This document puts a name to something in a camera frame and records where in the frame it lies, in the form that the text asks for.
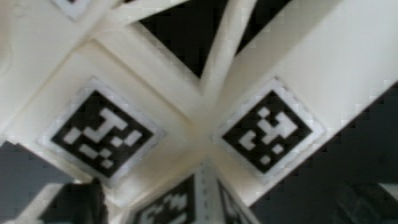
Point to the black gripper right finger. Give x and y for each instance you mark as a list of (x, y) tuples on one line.
[(366, 205)]

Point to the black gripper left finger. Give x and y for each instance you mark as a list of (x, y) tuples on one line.
[(68, 204)]

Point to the white chair leg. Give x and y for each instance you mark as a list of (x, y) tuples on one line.
[(197, 202)]

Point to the white chair back piece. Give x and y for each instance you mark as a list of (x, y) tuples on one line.
[(155, 82)]

